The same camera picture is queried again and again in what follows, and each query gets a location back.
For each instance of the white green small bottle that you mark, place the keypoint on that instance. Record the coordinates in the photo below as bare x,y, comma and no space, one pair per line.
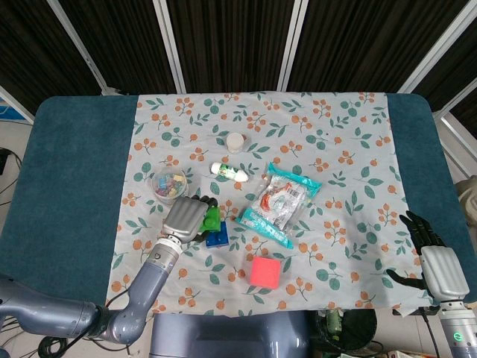
229,172

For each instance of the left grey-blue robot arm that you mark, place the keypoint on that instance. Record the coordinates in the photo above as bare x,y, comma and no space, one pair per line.
149,277

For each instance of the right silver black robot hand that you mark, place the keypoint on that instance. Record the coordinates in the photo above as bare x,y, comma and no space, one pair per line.
441,266

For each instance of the teal padded table cover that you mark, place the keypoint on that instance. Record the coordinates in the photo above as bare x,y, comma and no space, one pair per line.
71,186

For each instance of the green toy block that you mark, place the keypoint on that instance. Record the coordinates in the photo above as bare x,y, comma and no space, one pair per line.
209,220

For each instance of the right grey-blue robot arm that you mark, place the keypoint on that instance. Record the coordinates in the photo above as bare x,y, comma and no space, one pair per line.
456,328

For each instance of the floral patterned tablecloth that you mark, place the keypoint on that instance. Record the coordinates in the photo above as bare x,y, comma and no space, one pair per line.
298,149

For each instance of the green black floor device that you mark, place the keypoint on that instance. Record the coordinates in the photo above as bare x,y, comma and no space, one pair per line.
333,328

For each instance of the teal clear snack packet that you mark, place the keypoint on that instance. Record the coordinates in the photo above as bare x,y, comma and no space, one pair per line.
279,203

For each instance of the clear cup of coloured clips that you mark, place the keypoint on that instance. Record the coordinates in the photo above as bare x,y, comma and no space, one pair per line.
169,185

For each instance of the blue toy block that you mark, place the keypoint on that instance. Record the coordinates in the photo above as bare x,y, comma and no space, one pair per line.
220,237

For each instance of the white lidded small jar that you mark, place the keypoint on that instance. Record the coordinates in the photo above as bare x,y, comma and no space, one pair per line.
235,142

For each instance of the red foam cube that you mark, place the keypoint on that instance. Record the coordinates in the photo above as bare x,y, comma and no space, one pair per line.
264,271

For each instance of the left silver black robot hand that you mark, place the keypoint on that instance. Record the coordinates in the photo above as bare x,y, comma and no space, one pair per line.
183,217

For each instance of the grey-blue robot torso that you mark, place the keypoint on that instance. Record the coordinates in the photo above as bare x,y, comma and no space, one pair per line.
231,335

